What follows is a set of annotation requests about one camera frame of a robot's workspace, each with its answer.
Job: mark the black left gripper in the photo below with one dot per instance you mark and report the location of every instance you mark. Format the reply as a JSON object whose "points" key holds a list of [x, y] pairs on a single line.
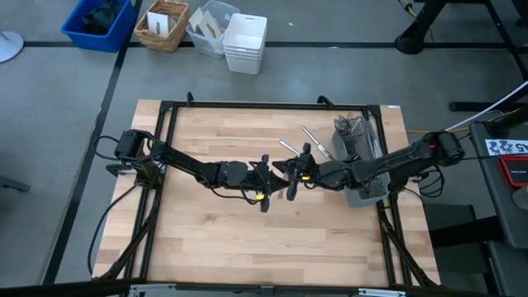
{"points": [[241, 175]]}

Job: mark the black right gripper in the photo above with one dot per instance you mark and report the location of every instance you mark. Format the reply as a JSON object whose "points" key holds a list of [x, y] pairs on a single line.
{"points": [[326, 175]]}

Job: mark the grey mesh cutlery caddy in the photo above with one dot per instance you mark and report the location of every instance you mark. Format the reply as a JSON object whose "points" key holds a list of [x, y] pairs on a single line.
{"points": [[359, 140]]}

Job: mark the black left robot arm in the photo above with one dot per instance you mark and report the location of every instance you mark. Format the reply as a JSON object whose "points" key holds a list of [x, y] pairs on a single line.
{"points": [[185, 163]]}

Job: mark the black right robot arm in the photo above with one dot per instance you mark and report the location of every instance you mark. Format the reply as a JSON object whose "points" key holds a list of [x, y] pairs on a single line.
{"points": [[404, 158]]}

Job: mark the white plastic bin stack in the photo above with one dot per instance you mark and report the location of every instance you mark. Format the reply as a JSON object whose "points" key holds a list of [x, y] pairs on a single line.
{"points": [[245, 37]]}

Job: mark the beige cardboard piece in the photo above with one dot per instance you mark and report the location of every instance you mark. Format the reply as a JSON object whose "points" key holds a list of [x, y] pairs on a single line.
{"points": [[196, 17], [211, 25]]}

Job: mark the clear plastic bin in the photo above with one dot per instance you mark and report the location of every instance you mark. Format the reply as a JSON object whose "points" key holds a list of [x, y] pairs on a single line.
{"points": [[229, 10]]}

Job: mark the black stool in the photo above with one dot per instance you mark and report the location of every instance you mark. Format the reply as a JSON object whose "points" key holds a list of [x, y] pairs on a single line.
{"points": [[449, 222]]}

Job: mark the wicker basket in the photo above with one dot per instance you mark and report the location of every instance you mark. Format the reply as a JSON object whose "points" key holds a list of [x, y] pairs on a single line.
{"points": [[181, 24]]}

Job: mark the black stand foot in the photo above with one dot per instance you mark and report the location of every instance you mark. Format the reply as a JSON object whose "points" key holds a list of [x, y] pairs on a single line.
{"points": [[410, 41]]}

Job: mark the white card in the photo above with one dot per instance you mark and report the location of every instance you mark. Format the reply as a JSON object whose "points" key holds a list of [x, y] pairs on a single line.
{"points": [[158, 22]]}

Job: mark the blue plastic bin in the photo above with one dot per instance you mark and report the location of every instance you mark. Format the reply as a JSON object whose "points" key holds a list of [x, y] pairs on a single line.
{"points": [[119, 39]]}

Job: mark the white numbered label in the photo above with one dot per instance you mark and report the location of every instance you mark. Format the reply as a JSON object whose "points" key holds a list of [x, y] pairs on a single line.
{"points": [[505, 147]]}

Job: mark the black side cart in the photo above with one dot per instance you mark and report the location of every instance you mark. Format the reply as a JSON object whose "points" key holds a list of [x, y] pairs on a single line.
{"points": [[507, 222]]}

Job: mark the red-framed tablet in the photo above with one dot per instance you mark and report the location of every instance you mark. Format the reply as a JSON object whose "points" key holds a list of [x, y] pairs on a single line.
{"points": [[517, 171]]}

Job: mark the black cloth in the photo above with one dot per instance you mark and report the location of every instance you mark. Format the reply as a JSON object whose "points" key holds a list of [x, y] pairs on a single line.
{"points": [[101, 18]]}

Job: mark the grey round object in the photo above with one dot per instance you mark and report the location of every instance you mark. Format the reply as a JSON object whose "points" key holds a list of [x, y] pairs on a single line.
{"points": [[523, 199]]}

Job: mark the black front crossbar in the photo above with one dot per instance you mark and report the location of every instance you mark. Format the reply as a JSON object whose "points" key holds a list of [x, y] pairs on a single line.
{"points": [[62, 289]]}

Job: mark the grey metal leg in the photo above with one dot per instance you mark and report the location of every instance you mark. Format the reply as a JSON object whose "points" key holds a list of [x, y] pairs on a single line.
{"points": [[14, 184]]}

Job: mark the grey round stand base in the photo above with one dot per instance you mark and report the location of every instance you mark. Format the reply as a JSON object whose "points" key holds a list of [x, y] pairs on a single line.
{"points": [[8, 45]]}

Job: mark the black frame clamp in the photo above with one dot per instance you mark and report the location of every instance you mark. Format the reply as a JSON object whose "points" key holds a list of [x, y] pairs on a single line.
{"points": [[189, 98], [325, 100]]}

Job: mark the black floor stand frame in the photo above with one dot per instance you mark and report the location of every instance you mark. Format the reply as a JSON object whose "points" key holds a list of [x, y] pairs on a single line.
{"points": [[470, 106]]}

